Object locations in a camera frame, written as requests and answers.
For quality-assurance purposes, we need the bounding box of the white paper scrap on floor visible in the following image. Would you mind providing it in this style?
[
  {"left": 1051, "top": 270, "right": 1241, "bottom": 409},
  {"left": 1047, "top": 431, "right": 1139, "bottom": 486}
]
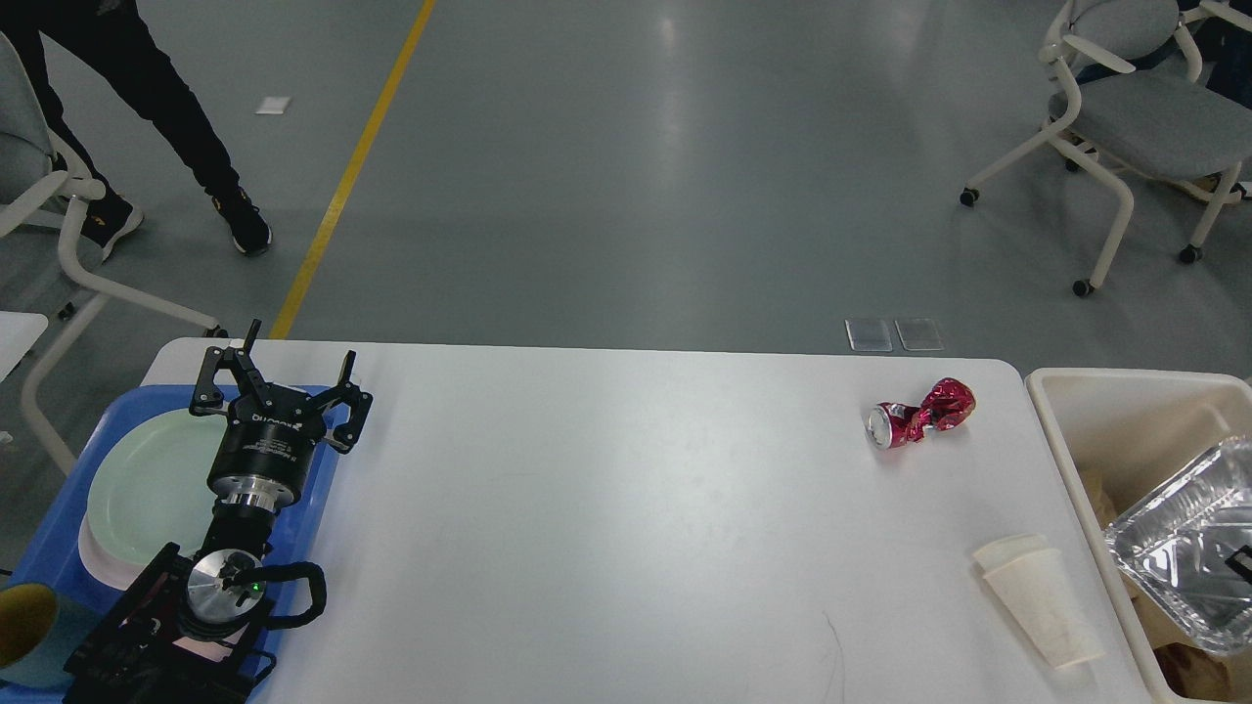
[{"left": 254, "top": 95, "right": 290, "bottom": 116}]

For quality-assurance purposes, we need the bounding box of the white paper cup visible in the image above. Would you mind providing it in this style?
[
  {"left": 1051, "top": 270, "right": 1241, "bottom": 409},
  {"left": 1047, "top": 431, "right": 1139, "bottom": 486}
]
[{"left": 973, "top": 532, "right": 1106, "bottom": 669}]

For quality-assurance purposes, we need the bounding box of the brown paper bag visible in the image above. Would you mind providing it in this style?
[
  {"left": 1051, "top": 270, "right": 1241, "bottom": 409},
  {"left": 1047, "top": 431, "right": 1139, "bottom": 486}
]
[
  {"left": 1079, "top": 468, "right": 1122, "bottom": 531},
  {"left": 1126, "top": 572, "right": 1252, "bottom": 703}
]

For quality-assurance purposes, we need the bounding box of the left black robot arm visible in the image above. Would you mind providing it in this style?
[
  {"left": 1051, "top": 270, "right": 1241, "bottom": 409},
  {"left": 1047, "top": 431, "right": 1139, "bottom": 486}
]
[{"left": 66, "top": 322, "right": 373, "bottom": 703}]

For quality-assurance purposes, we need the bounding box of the brown paper bag in bin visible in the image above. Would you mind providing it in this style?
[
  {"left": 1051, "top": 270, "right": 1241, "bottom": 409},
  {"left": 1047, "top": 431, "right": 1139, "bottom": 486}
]
[{"left": 1126, "top": 572, "right": 1252, "bottom": 703}]

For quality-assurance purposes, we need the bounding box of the white grey office chair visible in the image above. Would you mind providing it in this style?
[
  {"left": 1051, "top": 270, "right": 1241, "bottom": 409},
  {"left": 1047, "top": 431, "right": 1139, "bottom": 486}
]
[{"left": 959, "top": 1, "right": 1251, "bottom": 297}]

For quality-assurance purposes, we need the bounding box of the floor outlet plate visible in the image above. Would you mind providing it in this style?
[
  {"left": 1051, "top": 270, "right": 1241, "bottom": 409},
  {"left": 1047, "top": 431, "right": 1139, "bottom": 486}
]
[
  {"left": 894, "top": 318, "right": 945, "bottom": 352},
  {"left": 844, "top": 318, "right": 894, "bottom": 353}
]

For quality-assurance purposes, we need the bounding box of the right floor outlet plate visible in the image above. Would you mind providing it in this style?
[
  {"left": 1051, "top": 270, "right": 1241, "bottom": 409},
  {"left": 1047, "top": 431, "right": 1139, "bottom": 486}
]
[{"left": 894, "top": 318, "right": 945, "bottom": 352}]

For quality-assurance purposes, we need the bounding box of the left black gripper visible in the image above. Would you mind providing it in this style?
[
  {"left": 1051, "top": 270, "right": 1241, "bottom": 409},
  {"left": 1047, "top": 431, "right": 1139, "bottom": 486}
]
[{"left": 189, "top": 318, "right": 374, "bottom": 509}]

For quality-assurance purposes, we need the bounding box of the blue plastic tray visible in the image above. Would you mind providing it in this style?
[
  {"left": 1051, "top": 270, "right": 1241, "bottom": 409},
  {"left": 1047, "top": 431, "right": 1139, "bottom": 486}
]
[{"left": 0, "top": 385, "right": 351, "bottom": 704}]

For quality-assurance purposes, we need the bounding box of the red foil wrapper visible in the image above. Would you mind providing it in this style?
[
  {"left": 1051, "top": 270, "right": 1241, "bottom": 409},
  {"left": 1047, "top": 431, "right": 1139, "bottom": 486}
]
[{"left": 864, "top": 377, "right": 977, "bottom": 450}]

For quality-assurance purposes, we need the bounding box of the dark green mug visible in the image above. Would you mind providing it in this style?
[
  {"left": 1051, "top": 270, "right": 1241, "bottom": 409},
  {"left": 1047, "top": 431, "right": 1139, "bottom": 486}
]
[{"left": 1, "top": 582, "right": 100, "bottom": 690}]

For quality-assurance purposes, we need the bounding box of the grey chair at left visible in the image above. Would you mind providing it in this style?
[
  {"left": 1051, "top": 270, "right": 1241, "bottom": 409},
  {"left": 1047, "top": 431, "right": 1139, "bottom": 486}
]
[{"left": 1, "top": 39, "right": 227, "bottom": 475}]

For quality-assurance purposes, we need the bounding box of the left floor outlet plate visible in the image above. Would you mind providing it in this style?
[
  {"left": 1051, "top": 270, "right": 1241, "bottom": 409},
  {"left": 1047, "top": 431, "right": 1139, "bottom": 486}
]
[{"left": 844, "top": 318, "right": 894, "bottom": 353}]

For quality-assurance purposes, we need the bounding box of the standing person in black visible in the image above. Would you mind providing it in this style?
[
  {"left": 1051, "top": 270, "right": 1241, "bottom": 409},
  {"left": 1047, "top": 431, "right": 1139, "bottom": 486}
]
[{"left": 0, "top": 0, "right": 274, "bottom": 263}]

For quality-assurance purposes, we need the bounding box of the aluminium foil tray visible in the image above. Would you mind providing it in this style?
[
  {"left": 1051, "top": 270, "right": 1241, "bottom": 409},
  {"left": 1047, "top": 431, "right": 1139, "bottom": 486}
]
[{"left": 1103, "top": 436, "right": 1251, "bottom": 656}]

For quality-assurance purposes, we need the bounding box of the beige plastic bin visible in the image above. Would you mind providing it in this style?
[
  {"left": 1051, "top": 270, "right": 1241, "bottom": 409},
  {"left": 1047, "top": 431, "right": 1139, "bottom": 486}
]
[{"left": 1025, "top": 367, "right": 1251, "bottom": 703}]

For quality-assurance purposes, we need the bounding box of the green plate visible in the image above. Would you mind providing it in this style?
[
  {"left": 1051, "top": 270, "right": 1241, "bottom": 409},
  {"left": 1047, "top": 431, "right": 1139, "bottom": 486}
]
[{"left": 88, "top": 411, "right": 227, "bottom": 572}]

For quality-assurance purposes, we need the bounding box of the pink plate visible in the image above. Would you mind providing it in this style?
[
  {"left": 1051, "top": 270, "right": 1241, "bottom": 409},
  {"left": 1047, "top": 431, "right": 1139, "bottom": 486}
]
[{"left": 78, "top": 517, "right": 160, "bottom": 590}]

